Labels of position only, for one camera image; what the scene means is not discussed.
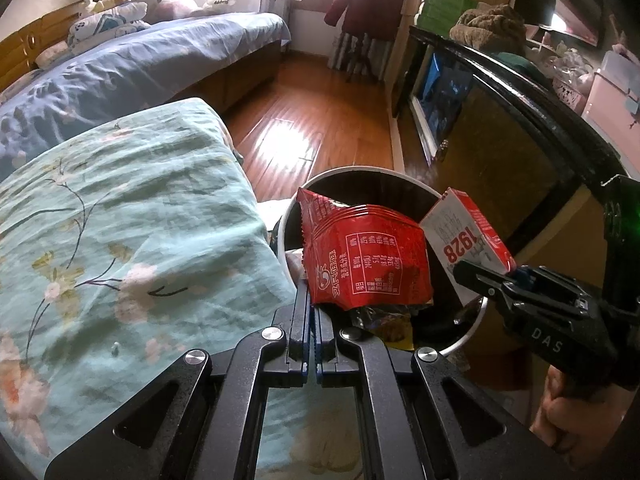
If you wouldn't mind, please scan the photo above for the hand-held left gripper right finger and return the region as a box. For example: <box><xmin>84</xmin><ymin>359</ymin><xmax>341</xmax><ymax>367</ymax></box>
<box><xmin>313</xmin><ymin>304</ymin><xmax>578</xmax><ymax>480</ymax></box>

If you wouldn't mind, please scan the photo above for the pink storage box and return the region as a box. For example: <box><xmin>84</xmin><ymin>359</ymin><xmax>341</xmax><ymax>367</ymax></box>
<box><xmin>580</xmin><ymin>50</ymin><xmax>640</xmax><ymax>131</ymax></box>

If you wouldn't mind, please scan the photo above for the round white trash bin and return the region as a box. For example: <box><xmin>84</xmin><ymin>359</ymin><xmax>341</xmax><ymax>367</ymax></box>
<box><xmin>277</xmin><ymin>165</ymin><xmax>488</xmax><ymax>356</ymax></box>

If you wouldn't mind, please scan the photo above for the wall radiator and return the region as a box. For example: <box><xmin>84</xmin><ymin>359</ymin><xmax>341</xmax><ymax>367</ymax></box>
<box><xmin>327</xmin><ymin>30</ymin><xmax>386</xmax><ymax>81</ymax></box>

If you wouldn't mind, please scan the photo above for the black-framed cabinet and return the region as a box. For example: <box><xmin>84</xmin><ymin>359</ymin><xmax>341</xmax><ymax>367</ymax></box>
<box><xmin>390</xmin><ymin>25</ymin><xmax>636</xmax><ymax>361</ymax></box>

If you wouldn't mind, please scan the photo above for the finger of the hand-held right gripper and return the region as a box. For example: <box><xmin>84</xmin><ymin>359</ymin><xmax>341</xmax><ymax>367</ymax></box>
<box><xmin>514</xmin><ymin>265</ymin><xmax>592</xmax><ymax>307</ymax></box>
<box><xmin>451</xmin><ymin>259</ymin><xmax>527</xmax><ymax>312</ymax></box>

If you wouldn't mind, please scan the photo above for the brown plush blanket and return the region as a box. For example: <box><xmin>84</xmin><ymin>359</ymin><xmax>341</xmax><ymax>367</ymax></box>
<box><xmin>449</xmin><ymin>2</ymin><xmax>528</xmax><ymax>56</ymax></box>

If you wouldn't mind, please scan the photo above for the small white pillow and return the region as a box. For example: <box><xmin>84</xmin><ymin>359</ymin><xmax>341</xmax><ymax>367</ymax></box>
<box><xmin>36</xmin><ymin>40</ymin><xmax>71</xmax><ymax>68</ymax></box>

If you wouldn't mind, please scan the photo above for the person's right hand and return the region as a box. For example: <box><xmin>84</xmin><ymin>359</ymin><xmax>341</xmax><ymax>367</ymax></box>
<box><xmin>531</xmin><ymin>364</ymin><xmax>630</xmax><ymax>467</ymax></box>

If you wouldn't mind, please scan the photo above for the printed folded quilt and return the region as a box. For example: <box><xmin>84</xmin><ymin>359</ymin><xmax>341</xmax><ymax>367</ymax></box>
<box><xmin>67</xmin><ymin>1</ymin><xmax>151</xmax><ymax>43</ymax></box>

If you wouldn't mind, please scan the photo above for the red and white carton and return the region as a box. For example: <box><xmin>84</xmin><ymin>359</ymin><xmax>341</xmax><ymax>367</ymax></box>
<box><xmin>419</xmin><ymin>187</ymin><xmax>516</xmax><ymax>306</ymax></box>

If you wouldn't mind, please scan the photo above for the dark red hanging coat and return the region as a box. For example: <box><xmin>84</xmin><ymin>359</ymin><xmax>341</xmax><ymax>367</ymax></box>
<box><xmin>324</xmin><ymin>0</ymin><xmax>405</xmax><ymax>38</ymax></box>

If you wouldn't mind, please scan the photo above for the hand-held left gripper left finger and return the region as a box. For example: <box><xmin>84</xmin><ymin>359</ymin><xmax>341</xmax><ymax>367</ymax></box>
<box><xmin>44</xmin><ymin>284</ymin><xmax>315</xmax><ymax>480</ymax></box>

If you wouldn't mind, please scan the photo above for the bed with blue sheet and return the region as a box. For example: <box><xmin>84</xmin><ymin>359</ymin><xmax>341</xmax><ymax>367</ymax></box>
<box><xmin>0</xmin><ymin>12</ymin><xmax>292</xmax><ymax>181</ymax></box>

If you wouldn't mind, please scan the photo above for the pink plush toy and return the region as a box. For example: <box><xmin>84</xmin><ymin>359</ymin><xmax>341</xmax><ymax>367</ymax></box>
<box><xmin>152</xmin><ymin>0</ymin><xmax>196</xmax><ymax>21</ymax></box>

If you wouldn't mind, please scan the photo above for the brown wooden headboard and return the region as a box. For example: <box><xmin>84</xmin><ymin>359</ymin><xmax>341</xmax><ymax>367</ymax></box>
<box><xmin>0</xmin><ymin>2</ymin><xmax>86</xmax><ymax>93</ymax></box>

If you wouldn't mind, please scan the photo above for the yellow snack packet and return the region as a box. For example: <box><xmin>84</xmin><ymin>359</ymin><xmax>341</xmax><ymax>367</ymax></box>
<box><xmin>380</xmin><ymin>310</ymin><xmax>416</xmax><ymax>351</ymax></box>

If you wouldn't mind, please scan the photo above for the red snack packet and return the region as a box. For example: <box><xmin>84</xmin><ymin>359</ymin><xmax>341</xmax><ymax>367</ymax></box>
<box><xmin>297</xmin><ymin>187</ymin><xmax>435</xmax><ymax>308</ymax></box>

